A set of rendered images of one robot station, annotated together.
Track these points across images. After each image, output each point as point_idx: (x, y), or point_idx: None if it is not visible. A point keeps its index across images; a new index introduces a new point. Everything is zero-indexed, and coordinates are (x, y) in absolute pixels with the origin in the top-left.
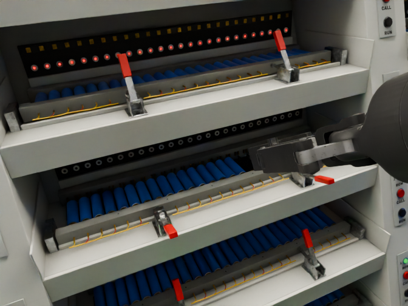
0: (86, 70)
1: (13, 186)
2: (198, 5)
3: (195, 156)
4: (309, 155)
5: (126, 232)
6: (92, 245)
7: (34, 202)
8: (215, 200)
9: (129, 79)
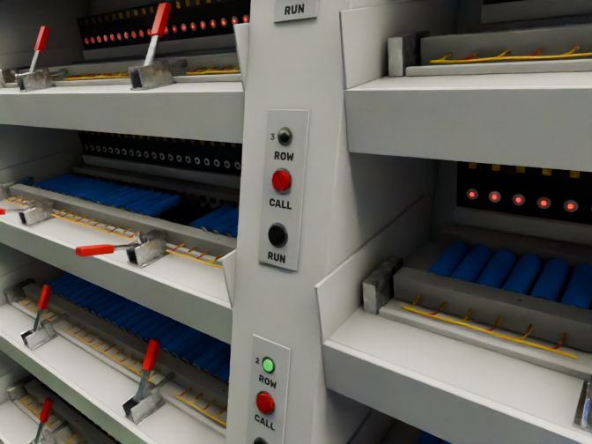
0: (112, 48)
1: None
2: None
3: (165, 181)
4: None
5: None
6: (14, 207)
7: (33, 159)
8: (89, 225)
9: (36, 54)
